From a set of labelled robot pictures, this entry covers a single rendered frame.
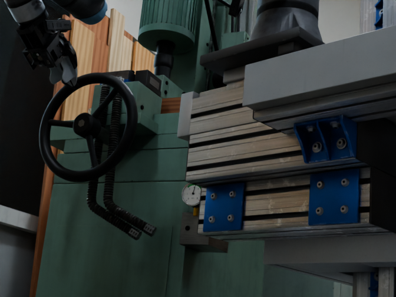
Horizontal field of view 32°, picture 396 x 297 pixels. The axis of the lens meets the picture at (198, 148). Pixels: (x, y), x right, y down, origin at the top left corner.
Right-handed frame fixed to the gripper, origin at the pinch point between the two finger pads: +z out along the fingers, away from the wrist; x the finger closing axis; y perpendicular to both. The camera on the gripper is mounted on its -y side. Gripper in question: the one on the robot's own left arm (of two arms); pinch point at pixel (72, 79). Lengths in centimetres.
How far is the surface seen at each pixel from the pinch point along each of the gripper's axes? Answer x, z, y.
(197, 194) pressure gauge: 28.4, 28.2, 13.2
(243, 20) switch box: 16, 33, -76
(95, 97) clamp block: -2.7, 11.9, -8.1
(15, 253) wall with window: -123, 126, -47
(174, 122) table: 17.0, 22.7, -8.3
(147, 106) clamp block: 10.2, 17.7, -9.9
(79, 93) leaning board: -107, 92, -127
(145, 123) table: 12.1, 17.9, -2.9
